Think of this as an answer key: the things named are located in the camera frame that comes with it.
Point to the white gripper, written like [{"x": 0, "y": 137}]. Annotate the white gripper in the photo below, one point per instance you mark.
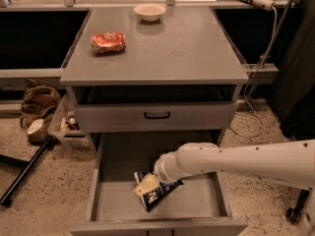
[{"x": 161, "y": 169}]

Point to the blue chip bag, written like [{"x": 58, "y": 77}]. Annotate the blue chip bag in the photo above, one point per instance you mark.
[{"x": 157, "y": 190}]

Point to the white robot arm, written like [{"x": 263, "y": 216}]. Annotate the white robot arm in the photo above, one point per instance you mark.
[{"x": 290, "y": 164}]

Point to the open middle drawer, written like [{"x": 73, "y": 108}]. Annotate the open middle drawer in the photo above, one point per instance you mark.
[{"x": 199, "y": 207}]

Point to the grey drawer cabinet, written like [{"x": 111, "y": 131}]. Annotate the grey drawer cabinet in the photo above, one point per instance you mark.
[{"x": 182, "y": 58}]

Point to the orange chip bag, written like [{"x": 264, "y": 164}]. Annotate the orange chip bag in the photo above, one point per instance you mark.
[{"x": 108, "y": 42}]

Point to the clear plastic bin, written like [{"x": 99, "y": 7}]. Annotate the clear plastic bin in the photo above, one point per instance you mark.
[{"x": 64, "y": 126}]

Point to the black metal stand leg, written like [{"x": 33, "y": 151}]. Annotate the black metal stand leg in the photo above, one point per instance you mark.
[{"x": 26, "y": 167}]

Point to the brown backpack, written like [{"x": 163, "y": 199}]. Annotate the brown backpack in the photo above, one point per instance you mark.
[{"x": 38, "y": 107}]

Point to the black office chair base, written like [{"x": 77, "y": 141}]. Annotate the black office chair base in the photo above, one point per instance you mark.
[{"x": 293, "y": 214}]

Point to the white bowl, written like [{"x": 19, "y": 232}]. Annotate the white bowl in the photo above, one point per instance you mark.
[{"x": 149, "y": 12}]

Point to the top drawer with black handle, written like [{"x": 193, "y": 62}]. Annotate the top drawer with black handle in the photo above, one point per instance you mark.
[{"x": 100, "y": 118}]

